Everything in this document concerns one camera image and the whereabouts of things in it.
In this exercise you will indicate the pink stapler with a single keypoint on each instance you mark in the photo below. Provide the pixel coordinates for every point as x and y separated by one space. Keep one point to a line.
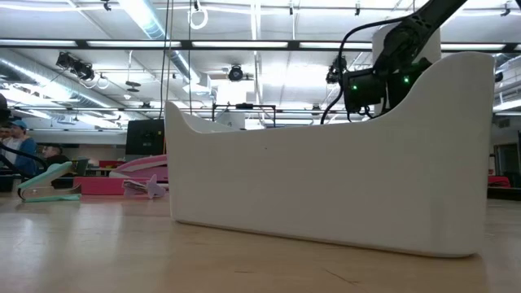
142 164

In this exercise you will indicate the teal staple remover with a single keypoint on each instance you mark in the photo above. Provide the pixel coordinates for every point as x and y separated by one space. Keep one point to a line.
45 177

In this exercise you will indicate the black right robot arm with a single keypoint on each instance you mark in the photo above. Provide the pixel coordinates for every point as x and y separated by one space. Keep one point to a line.
411 36

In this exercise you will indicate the black overhead light bar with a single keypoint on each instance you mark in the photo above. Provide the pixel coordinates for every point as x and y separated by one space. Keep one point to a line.
293 45

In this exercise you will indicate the white plastic bin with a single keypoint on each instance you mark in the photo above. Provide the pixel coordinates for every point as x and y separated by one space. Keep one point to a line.
325 183

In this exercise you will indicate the red background object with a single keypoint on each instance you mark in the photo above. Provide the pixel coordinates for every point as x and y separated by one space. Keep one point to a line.
500 182

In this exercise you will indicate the black cabinet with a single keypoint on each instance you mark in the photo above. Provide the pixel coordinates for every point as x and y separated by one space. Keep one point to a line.
144 138

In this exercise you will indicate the grey chair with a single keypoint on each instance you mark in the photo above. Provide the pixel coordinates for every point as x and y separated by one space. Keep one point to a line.
81 167

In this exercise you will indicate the person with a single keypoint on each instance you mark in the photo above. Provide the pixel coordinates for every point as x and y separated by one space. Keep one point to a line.
55 156
22 150

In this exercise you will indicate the silver ventilation duct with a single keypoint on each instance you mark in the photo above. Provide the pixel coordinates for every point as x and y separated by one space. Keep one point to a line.
49 81
146 20

